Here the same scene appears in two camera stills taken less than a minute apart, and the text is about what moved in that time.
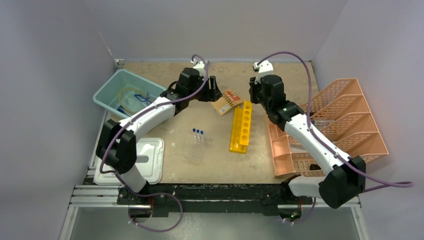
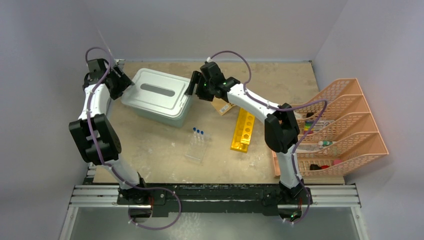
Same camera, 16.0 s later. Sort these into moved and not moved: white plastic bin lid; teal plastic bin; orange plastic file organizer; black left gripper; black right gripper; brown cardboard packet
Moved: black left gripper; white plastic bin lid; teal plastic bin; black right gripper
Not moved: brown cardboard packet; orange plastic file organizer
